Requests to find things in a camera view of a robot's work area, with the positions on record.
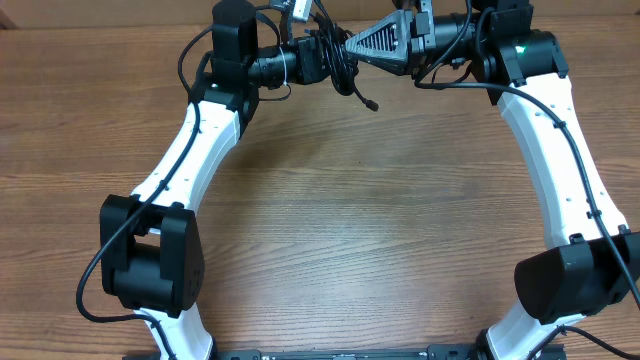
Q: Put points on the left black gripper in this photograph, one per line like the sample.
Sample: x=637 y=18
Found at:
x=310 y=61

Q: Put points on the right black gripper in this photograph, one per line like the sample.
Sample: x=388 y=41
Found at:
x=409 y=42

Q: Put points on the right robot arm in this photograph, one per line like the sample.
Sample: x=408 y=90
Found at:
x=591 y=256

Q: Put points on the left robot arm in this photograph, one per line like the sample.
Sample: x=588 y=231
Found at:
x=150 y=256

